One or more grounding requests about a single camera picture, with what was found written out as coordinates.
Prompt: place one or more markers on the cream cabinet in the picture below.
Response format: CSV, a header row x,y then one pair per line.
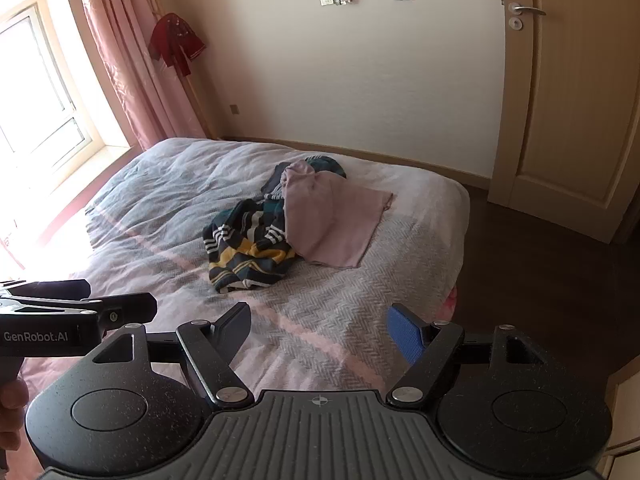
x,y
622,425

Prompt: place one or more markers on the pink floral bed sheet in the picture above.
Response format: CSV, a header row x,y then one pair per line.
x,y
451,301

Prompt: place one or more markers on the pink curtain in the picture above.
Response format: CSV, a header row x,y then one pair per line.
x,y
125,50

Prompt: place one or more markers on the round door lock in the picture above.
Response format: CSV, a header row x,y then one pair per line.
x,y
515,22

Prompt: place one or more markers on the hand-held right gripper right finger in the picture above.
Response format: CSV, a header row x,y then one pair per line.
x,y
404,332

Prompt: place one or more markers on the window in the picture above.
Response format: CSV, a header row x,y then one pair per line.
x,y
35,95

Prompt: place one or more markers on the dark grey garment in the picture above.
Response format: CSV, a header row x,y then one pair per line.
x,y
275,180

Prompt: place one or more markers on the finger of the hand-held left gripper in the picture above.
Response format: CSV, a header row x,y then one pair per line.
x,y
130,310
60,289

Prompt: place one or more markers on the wooden coat rack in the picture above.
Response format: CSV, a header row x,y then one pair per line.
x,y
195,95

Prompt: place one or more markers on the grey pink bed blanket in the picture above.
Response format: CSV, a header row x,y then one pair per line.
x,y
200,200

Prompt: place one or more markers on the mauve shirt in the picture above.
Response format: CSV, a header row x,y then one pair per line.
x,y
330,215

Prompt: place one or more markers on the person's left hand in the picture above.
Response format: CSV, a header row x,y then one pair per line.
x,y
11,420

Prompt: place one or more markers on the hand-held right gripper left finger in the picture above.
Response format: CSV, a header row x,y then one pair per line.
x,y
234,327

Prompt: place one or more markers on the cream wooden door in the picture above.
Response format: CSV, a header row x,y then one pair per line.
x,y
565,100

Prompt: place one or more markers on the red garment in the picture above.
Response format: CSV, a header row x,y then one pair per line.
x,y
175,42

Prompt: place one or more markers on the dark teal knit garment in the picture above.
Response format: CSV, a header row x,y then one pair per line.
x,y
327,165

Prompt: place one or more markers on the striped knit sweater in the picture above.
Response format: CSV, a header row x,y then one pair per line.
x,y
250,247

